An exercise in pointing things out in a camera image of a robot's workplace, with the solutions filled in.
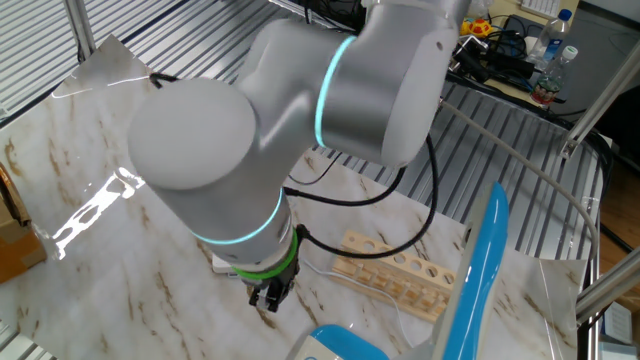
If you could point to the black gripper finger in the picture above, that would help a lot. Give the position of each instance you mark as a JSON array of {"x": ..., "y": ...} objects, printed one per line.
[
  {"x": 260, "y": 297},
  {"x": 281, "y": 296}
]

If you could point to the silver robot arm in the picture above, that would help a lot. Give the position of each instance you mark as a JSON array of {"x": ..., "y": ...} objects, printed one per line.
[{"x": 300, "y": 110}]

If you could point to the marble pattern table mat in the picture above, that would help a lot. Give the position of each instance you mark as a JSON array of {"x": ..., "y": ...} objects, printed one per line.
[{"x": 125, "y": 300}]

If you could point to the white power strip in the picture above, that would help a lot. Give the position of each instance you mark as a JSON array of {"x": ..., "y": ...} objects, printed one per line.
[{"x": 222, "y": 265}]

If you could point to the small white box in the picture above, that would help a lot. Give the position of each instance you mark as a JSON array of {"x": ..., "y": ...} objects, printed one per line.
[{"x": 615, "y": 325}]

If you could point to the wooden test tube rack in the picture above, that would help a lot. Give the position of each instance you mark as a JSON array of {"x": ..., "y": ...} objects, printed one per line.
[{"x": 400, "y": 280}]

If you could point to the light wooden desk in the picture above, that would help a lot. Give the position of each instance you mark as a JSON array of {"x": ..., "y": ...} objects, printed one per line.
[{"x": 510, "y": 15}]

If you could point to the clear bottle with blue cap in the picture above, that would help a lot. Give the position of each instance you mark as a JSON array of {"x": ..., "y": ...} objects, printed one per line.
[{"x": 550, "y": 40}]

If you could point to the aluminium frame post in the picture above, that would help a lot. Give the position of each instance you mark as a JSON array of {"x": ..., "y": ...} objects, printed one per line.
[{"x": 80, "y": 30}]

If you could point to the clear bottle with white cap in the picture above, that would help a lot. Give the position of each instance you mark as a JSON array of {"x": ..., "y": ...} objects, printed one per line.
[{"x": 550, "y": 85}]

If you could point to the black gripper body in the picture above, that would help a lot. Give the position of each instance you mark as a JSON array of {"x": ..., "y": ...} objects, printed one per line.
[{"x": 280, "y": 280}]

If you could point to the aluminium frame bar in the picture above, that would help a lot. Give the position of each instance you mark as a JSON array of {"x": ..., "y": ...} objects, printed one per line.
[
  {"x": 600, "y": 100},
  {"x": 610, "y": 285}
]

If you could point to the blue and white desk lamp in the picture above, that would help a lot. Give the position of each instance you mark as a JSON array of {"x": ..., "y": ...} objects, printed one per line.
[{"x": 480, "y": 260}]

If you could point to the brown cardboard box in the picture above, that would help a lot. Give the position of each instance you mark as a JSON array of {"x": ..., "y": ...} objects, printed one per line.
[{"x": 20, "y": 250}]

